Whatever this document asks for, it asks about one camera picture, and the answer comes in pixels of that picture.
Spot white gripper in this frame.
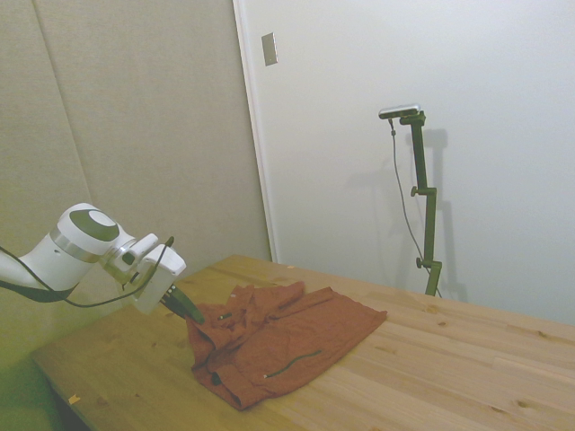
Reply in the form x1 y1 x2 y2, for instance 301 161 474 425
117 233 206 324

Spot rust red shorts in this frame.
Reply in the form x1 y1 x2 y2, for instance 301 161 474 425
184 281 388 412

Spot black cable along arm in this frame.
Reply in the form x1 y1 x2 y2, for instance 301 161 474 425
0 236 175 309

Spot white door frame trim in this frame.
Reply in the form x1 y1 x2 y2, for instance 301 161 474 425
232 0 279 264

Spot grey wall plate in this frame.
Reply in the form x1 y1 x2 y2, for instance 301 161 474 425
261 31 279 67

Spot dark jointed camera stand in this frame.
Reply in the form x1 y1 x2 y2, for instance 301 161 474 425
399 111 444 296

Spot grey exterior camera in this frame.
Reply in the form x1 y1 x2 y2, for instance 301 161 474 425
378 102 423 120

